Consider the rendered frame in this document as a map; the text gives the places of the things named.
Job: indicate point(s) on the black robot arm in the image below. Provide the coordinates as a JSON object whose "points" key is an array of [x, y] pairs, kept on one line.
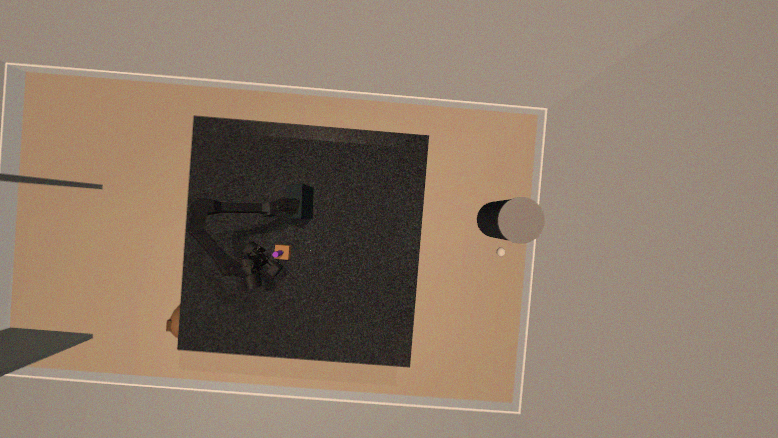
{"points": [[226, 265]]}

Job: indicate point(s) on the orange block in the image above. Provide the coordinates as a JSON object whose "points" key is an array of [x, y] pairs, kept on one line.
{"points": [[286, 251]]}

